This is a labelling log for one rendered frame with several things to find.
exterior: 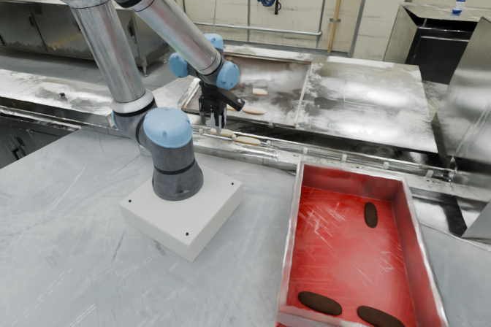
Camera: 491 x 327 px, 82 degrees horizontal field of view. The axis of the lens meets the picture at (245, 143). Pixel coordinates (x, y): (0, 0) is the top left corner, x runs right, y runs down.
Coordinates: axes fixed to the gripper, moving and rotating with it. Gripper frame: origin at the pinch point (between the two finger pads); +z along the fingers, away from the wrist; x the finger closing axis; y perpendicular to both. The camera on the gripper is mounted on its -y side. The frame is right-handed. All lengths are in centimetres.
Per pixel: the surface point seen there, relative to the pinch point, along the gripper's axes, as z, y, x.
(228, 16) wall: 46, 129, -370
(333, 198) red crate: 6.8, -44.5, 17.7
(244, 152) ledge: 2.9, -11.5, 8.0
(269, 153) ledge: 2.9, -20.4, 6.1
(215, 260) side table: 7, -16, 49
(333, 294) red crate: 7, -46, 49
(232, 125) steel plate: 7.0, 0.3, -13.5
